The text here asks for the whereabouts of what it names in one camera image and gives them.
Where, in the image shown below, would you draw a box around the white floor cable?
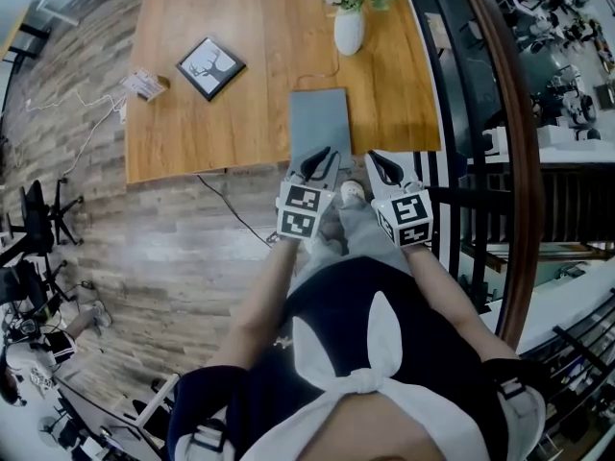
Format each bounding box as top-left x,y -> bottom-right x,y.
23,88 -> 128,180

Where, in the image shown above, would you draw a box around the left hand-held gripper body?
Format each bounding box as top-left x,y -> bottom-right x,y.
276,154 -> 343,242

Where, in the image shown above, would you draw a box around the white ribbed vase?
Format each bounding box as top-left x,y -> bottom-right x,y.
333,8 -> 367,58

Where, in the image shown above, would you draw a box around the wooden card holder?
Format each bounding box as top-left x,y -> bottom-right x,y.
119,67 -> 171,104

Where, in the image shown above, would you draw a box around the person's right forearm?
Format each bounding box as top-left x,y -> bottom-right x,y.
401,245 -> 521,362

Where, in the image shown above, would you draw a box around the person's navy and white top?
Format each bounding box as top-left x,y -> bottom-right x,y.
165,255 -> 550,461

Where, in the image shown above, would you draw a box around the black deer picture frame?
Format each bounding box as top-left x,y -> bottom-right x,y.
175,36 -> 248,104

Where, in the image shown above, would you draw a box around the person's right white shoe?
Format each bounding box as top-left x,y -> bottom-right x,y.
339,180 -> 364,204

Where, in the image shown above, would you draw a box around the black office chair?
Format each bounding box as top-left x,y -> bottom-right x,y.
0,256 -> 79,317
18,178 -> 86,256
132,372 -> 182,432

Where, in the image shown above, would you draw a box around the wooden desk with black legs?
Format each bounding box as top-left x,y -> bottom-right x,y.
0,12 -> 52,77

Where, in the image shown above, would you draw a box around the black metal railing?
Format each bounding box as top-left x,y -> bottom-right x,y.
542,300 -> 615,432
398,0 -> 529,317

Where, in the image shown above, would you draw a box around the grey desk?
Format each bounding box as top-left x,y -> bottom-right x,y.
52,376 -> 165,461

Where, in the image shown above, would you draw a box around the white and black robot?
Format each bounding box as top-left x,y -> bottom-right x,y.
547,64 -> 600,127

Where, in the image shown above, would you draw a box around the curved wooden handrail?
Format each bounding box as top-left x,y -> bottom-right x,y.
454,0 -> 545,349

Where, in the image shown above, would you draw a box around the grey buckle strap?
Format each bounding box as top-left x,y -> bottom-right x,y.
497,376 -> 528,400
188,420 -> 228,453

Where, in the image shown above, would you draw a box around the person's left forearm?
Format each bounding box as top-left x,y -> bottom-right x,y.
210,235 -> 302,370

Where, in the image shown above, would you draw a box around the person's grey trousers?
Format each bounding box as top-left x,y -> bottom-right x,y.
290,194 -> 415,298

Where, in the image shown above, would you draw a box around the thin cord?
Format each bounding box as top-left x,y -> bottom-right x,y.
293,55 -> 342,92

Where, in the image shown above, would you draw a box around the grey notebook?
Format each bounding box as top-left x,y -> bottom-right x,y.
287,87 -> 354,170

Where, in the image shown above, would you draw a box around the black floor cable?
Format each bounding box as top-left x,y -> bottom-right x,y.
196,174 -> 281,249

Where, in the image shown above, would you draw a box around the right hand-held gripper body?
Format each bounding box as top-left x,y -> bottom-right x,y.
363,149 -> 436,250

